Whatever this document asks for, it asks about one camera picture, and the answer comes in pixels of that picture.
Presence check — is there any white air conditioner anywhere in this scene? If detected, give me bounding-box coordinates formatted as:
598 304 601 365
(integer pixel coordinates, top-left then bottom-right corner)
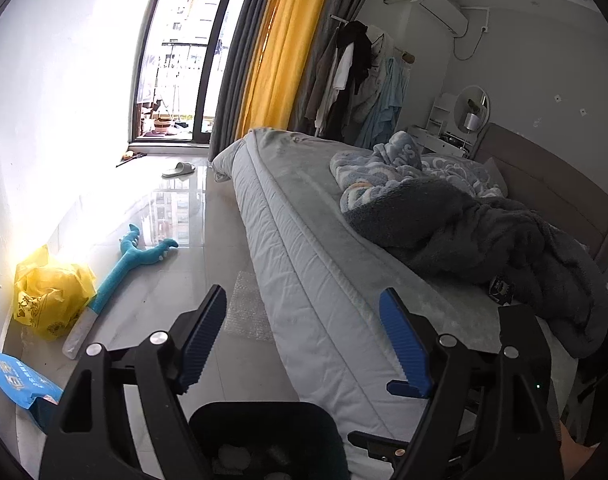
409 0 469 36

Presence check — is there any blue packet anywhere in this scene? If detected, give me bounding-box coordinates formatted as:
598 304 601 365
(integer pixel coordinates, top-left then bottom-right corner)
0 347 65 434

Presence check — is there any beige hooded garment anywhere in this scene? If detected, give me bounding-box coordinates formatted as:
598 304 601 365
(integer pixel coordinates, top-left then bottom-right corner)
353 32 391 127

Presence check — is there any grey slipper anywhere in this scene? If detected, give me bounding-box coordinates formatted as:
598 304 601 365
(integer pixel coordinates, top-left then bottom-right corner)
162 161 197 179

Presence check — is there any yellow plastic bag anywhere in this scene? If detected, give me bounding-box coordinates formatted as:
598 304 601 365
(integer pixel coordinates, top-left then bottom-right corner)
13 245 98 342

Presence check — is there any teal plush stick toy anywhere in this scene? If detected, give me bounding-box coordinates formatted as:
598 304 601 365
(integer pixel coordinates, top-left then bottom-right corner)
62 224 179 360

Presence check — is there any grey pillow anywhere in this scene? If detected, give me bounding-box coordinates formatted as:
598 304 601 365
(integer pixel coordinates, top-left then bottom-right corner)
482 157 510 197

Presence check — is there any dark grey fluffy blanket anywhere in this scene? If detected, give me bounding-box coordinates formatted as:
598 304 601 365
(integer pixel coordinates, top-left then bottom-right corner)
343 176 608 359

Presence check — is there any round mirror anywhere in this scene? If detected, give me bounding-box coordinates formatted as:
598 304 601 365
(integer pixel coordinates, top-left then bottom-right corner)
454 85 491 134

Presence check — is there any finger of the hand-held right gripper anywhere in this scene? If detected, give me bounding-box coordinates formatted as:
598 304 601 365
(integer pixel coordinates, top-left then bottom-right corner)
387 379 433 402
348 430 421 465

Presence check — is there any white vanity table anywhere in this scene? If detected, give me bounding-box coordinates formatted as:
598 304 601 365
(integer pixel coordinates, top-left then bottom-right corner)
406 92 477 159

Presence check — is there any bed with light grey sheet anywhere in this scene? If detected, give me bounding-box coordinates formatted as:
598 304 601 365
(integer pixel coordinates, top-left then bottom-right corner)
211 127 584 467

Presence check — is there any blue patterned blanket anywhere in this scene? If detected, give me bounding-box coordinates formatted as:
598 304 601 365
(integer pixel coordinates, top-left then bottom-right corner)
330 130 507 214

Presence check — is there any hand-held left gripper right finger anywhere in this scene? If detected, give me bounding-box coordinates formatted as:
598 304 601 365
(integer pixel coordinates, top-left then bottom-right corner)
379 287 567 480

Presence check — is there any grey curtain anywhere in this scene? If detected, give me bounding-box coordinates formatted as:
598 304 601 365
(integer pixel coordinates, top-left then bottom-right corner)
209 0 291 162
286 0 391 134

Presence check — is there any glass balcony door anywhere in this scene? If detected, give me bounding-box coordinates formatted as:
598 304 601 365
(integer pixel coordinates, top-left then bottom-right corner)
128 0 255 147

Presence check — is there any light blue shirt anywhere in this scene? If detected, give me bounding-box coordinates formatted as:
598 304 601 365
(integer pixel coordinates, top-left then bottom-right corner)
356 57 411 149

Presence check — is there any black snack packet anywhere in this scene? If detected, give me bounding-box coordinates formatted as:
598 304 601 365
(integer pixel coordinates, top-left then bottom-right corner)
488 274 516 306

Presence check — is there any bubble wrap sheet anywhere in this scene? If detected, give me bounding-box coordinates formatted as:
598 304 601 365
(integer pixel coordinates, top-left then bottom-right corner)
223 271 277 344

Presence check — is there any black trash bin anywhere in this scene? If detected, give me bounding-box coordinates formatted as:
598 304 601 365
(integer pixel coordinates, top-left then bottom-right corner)
189 401 351 480

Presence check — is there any grey upholstered headboard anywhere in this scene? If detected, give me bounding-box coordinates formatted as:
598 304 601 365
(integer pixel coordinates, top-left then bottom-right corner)
476 122 608 272

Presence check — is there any white shirt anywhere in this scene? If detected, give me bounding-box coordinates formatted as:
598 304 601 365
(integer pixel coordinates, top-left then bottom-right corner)
331 42 356 107

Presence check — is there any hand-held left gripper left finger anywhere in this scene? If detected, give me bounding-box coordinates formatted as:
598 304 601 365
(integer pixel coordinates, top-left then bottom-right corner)
38 284 228 480

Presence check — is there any yellow curtain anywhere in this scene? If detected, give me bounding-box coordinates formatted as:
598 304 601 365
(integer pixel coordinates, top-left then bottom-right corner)
234 0 341 137

